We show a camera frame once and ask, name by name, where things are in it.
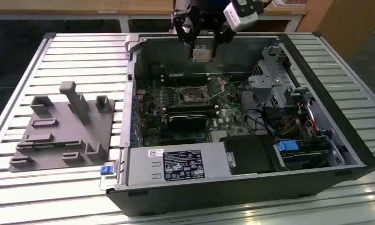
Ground blue disk carrier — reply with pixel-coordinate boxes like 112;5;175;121
277;140;301;153

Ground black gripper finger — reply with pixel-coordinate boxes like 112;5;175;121
171;9;205;60
210;20;238;58

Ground black open PC case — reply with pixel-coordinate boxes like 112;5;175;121
106;32;375;218

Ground black data cable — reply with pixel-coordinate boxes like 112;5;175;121
241;106;278;138

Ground yellow red power wires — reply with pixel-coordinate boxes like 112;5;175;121
281;114;319;139

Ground wooden desk white frame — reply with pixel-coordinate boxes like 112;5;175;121
0;0;309;33

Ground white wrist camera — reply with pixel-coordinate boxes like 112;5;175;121
223;0;259;32

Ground silver metal handle bracket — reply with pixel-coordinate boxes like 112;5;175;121
99;160;127;190

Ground green motherboard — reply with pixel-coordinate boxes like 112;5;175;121
136;75;261;147

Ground silver disk bay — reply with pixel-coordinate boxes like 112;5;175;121
274;138;346;171

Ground silver drive cage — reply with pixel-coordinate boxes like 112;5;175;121
249;45;314;108

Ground grey parts rack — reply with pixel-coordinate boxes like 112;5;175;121
8;81;118;173

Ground wooden cabinet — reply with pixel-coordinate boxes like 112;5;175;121
295;0;375;60

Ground black graphics card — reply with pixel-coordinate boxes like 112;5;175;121
167;113;209;129

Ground silver power supply unit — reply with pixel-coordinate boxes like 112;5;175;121
124;142;233;187

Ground silver CPU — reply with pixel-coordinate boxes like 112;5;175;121
193;45;215;63

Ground CPU socket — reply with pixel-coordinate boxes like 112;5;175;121
174;86;213;106

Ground silver chipset heatsink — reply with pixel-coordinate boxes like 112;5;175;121
213;130;229;141

